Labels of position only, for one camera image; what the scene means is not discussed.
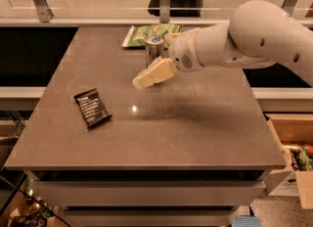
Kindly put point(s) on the green chip bag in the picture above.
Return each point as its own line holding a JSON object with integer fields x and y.
{"x": 138, "y": 34}

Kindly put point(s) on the cardboard box with items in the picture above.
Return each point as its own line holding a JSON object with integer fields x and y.
{"x": 293, "y": 133}

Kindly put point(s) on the grey drawer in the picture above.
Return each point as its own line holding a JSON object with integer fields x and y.
{"x": 144, "y": 193}
{"x": 149, "y": 218}

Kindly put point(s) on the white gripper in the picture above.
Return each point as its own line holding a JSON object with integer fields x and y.
{"x": 183, "y": 50}

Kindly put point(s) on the blue perforated basket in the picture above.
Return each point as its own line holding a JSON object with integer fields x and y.
{"x": 246, "y": 221}

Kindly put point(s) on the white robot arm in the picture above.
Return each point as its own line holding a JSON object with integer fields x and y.
{"x": 258, "y": 35}

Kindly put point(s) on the lower grey drawer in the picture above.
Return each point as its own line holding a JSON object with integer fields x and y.
{"x": 149, "y": 218}

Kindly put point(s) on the box of snacks lower left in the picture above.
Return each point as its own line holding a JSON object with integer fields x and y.
{"x": 26, "y": 212}

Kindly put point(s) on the middle metal railing bracket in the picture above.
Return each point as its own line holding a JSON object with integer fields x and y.
{"x": 165, "y": 0}

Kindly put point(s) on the black snack bar wrapper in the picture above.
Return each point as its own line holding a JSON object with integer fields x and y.
{"x": 92, "y": 107}

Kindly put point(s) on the upper grey drawer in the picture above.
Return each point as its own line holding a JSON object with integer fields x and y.
{"x": 144, "y": 193}

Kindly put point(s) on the silver blue redbull can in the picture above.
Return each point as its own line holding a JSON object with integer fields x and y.
{"x": 154, "y": 48}

